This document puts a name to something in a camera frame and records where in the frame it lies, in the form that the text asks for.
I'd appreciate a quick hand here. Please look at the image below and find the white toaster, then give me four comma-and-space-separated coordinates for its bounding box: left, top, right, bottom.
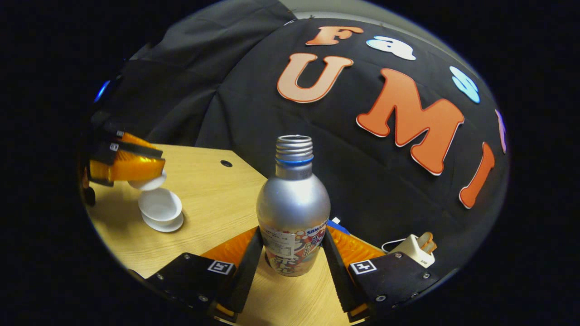
389, 234, 435, 268

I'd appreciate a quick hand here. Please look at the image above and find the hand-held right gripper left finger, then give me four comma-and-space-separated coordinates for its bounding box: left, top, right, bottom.
147, 226, 264, 323

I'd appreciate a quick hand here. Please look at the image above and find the silver water bottle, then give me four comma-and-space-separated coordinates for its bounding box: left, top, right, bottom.
256, 135, 331, 277

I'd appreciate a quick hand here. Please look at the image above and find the white teacup lid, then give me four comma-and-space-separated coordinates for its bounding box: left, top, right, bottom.
128, 171, 167, 191

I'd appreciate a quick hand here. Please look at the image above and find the white saucer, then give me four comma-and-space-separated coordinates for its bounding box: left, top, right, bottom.
141, 212, 184, 233

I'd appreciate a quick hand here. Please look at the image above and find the white teacup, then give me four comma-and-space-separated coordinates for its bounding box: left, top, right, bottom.
138, 187, 183, 226

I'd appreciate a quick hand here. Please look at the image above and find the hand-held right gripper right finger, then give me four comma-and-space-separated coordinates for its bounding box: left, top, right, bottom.
323, 226, 440, 323

